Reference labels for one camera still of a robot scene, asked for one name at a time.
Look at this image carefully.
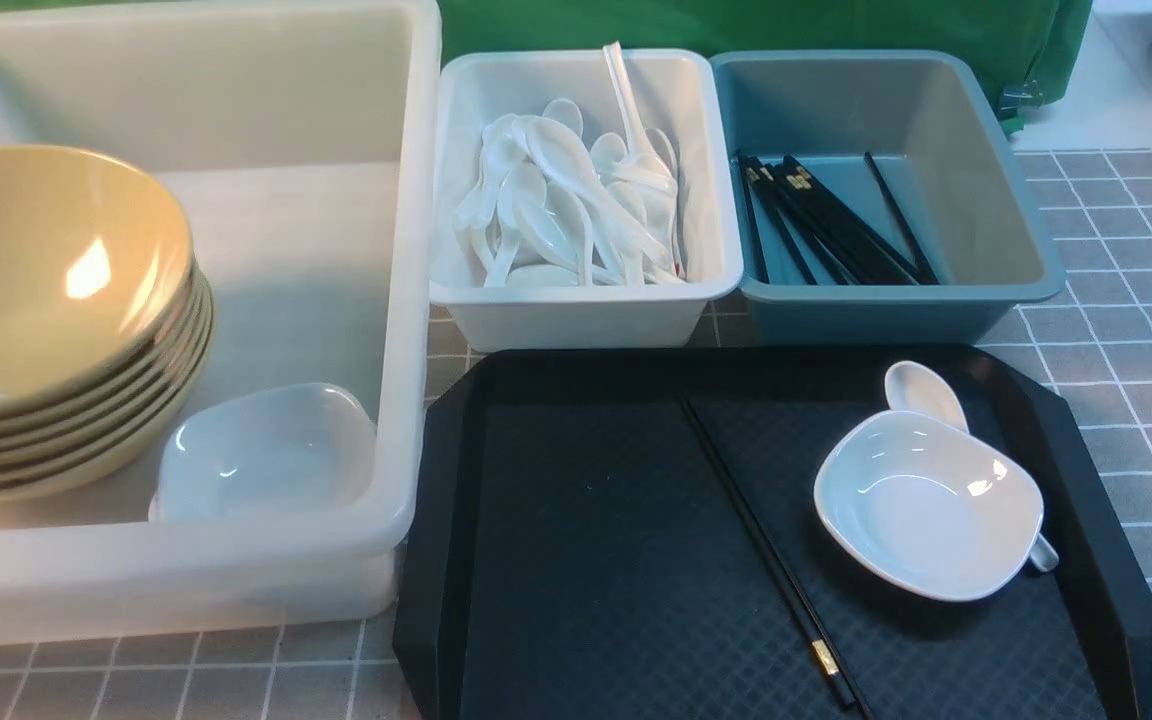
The top stacked yellow bowl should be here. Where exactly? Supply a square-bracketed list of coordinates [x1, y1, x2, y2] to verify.
[0, 263, 205, 437]

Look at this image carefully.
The white spoon bin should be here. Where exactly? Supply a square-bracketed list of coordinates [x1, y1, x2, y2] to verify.
[430, 50, 744, 354]

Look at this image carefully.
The green cloth backdrop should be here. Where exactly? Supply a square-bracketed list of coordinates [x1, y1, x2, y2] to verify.
[0, 0, 1093, 136]

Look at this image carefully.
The black chopstick in bin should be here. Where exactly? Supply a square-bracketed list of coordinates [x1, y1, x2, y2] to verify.
[782, 154, 922, 286]
[733, 151, 770, 285]

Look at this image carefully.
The white spoon left of bin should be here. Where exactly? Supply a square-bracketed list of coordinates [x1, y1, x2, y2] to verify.
[483, 161, 547, 287]

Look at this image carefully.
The white spoon of bin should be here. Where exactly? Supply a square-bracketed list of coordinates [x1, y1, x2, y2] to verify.
[524, 118, 675, 275]
[483, 161, 547, 287]

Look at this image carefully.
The yellow-green noodle bowl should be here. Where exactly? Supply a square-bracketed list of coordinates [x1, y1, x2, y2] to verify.
[0, 143, 195, 415]

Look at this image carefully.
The blue-grey chopstick bin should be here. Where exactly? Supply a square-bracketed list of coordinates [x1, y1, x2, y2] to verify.
[710, 50, 1064, 346]

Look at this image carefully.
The upright white spoon in bin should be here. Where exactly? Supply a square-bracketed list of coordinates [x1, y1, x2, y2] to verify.
[602, 41, 679, 197]

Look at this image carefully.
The black serving tray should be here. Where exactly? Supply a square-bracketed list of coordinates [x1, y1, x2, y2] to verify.
[393, 344, 1152, 719]

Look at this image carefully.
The black chopstick apart in bin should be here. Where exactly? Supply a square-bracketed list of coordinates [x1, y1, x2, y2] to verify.
[863, 151, 940, 285]

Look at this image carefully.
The white dish in tub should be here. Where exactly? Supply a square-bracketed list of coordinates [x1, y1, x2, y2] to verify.
[147, 382, 378, 521]

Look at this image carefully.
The black chopstick left in bin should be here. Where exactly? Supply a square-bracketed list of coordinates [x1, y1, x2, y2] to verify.
[733, 151, 770, 285]

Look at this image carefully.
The black chopstick middle in bin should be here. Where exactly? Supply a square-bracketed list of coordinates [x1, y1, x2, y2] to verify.
[782, 154, 922, 286]

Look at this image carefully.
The white spoon centre of bin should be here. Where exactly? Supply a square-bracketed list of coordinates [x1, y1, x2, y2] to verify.
[524, 118, 675, 275]

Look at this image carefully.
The white side dish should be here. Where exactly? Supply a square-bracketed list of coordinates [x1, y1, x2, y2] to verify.
[813, 410, 1060, 602]

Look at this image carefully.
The white soup spoon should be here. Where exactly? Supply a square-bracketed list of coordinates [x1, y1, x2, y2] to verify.
[884, 361, 1060, 574]

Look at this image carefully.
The large translucent white tub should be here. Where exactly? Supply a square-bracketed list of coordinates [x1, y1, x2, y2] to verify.
[0, 1, 442, 644]

